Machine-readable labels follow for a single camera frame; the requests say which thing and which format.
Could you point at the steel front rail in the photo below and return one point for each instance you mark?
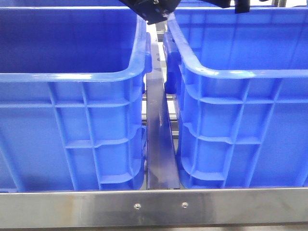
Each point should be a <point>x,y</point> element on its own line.
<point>158,208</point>

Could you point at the large blue plastic bin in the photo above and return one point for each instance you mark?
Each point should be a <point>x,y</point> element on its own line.
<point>241,88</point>
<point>71,84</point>

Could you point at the large blue left plastic bin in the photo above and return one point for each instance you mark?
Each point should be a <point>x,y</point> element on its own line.
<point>71,84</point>

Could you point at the steel divider bar between bins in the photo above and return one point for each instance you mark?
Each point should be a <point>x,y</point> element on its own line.
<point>162,170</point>

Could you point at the right rail screw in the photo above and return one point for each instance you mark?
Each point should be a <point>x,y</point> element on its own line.
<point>184,205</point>

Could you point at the blue bin rear left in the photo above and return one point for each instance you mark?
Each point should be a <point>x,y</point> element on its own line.
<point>59,3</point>

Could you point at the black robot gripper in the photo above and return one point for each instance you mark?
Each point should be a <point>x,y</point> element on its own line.
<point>155,11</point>

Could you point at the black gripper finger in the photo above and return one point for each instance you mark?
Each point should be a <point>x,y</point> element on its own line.
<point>242,6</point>

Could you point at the large blue right plastic bin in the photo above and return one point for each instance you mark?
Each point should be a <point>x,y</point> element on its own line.
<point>241,88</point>

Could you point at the blue bin rear right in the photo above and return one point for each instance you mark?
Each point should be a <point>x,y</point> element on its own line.
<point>195,3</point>

